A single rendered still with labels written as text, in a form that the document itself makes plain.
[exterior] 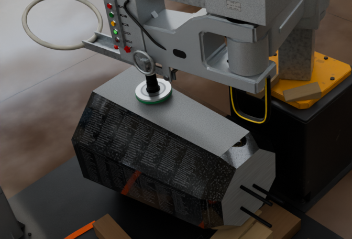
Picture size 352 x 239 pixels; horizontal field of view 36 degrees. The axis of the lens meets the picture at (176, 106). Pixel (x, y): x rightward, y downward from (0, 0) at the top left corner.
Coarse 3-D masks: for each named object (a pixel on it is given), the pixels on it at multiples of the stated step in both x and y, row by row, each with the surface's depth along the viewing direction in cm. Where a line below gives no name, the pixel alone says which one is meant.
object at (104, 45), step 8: (96, 32) 324; (96, 40) 325; (104, 40) 323; (112, 40) 318; (88, 48) 319; (96, 48) 313; (104, 48) 309; (112, 48) 316; (112, 56) 308; (160, 72) 290
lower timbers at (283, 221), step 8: (264, 208) 331; (272, 208) 331; (280, 208) 330; (264, 216) 326; (272, 216) 325; (280, 216) 325; (288, 216) 324; (296, 216) 323; (264, 224) 322; (272, 224) 321; (280, 224) 320; (288, 224) 319; (296, 224) 320; (280, 232) 316; (288, 232) 316; (296, 232) 324
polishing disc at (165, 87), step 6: (144, 84) 317; (162, 84) 315; (168, 84) 314; (138, 90) 314; (144, 90) 313; (162, 90) 311; (168, 90) 310; (138, 96) 309; (144, 96) 308; (150, 96) 307; (156, 96) 307; (162, 96) 306
